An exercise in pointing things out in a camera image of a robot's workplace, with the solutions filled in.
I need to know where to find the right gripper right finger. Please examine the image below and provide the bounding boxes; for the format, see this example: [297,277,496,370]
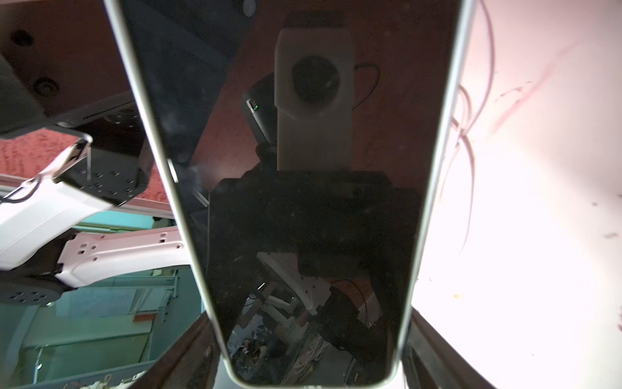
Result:
[402,309,494,389]

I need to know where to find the phone white cable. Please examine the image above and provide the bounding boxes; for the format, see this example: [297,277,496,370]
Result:
[436,0,497,254]

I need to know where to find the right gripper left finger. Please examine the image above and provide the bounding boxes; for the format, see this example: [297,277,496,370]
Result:
[131,313,220,389]

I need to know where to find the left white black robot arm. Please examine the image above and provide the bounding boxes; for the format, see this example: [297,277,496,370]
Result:
[1,1,190,307]

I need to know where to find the phone green case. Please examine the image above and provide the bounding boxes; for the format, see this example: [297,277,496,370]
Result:
[105,1,475,388]

